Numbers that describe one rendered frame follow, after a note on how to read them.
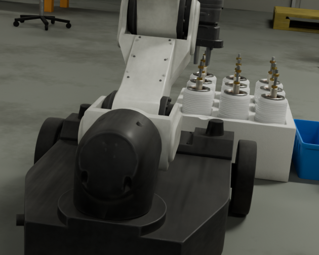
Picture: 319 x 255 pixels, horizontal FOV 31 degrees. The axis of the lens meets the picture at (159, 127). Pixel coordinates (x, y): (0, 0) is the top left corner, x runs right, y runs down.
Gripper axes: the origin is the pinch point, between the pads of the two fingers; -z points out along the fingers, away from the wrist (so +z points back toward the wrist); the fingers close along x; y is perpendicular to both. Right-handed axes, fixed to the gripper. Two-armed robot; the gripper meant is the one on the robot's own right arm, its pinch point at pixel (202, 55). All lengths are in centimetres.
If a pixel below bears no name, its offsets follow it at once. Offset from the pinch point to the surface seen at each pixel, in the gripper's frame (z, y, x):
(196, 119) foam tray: -18.8, -7.3, 2.3
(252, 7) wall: -30, 619, -114
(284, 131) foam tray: -19.4, -1.1, 28.8
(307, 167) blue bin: -32.1, 6.2, 36.7
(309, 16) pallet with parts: -19, 433, -17
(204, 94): -11.7, -3.5, 3.1
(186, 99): -14.1, -4.0, -2.6
